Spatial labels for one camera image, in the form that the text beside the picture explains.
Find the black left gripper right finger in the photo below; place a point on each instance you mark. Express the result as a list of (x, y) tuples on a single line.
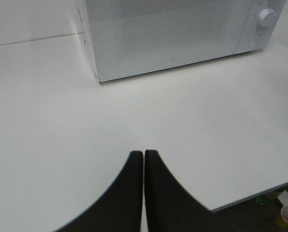
[(170, 208)]

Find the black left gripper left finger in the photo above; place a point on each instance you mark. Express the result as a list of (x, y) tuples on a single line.
[(119, 209)]

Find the white timer knob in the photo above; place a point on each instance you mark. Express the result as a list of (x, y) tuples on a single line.
[(267, 17)]

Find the white box on floor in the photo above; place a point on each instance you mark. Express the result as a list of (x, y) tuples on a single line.
[(283, 198)]

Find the white microwave oven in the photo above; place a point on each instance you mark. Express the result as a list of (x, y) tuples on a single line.
[(88, 36)]

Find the green bottle on floor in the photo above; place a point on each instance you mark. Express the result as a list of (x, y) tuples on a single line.
[(261, 200)]

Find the white microwave door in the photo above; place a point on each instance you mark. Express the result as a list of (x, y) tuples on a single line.
[(163, 36)]

